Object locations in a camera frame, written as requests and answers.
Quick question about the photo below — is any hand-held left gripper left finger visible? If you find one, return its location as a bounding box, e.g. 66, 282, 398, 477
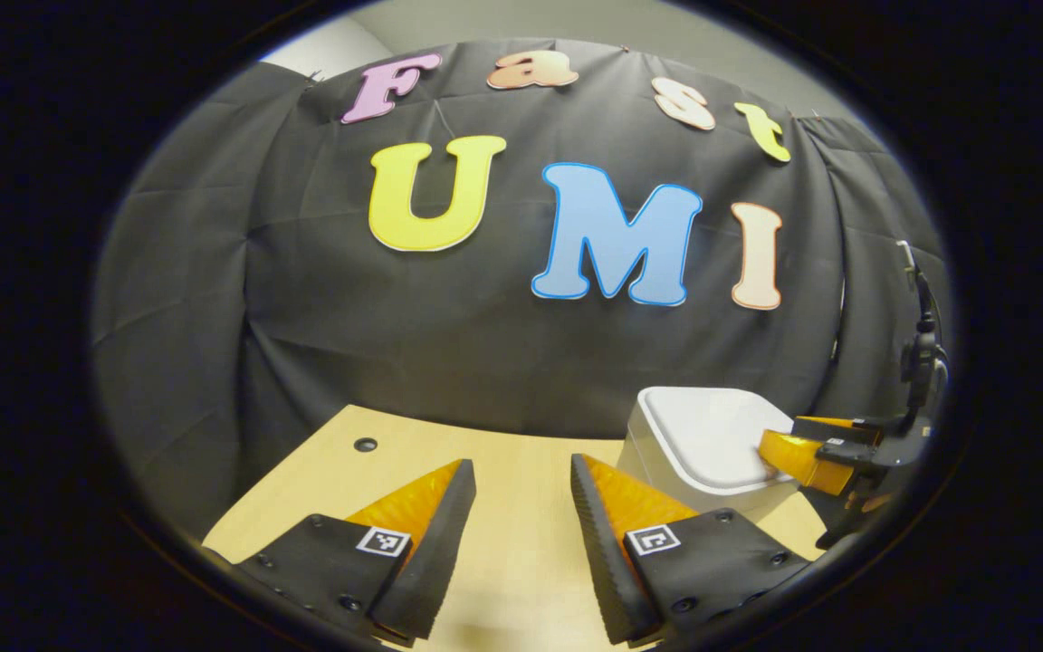
205, 459, 477, 646

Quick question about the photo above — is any wooden desktop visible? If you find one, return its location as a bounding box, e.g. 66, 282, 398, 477
203, 405, 830, 652

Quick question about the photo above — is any black backdrop cloth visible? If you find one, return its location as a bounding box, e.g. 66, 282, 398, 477
91, 38, 952, 535

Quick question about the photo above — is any white desktop garbage bin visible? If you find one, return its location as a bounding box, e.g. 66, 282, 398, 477
617, 387, 799, 517

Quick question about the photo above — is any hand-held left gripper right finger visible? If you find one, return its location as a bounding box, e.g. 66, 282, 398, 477
571, 453, 812, 646

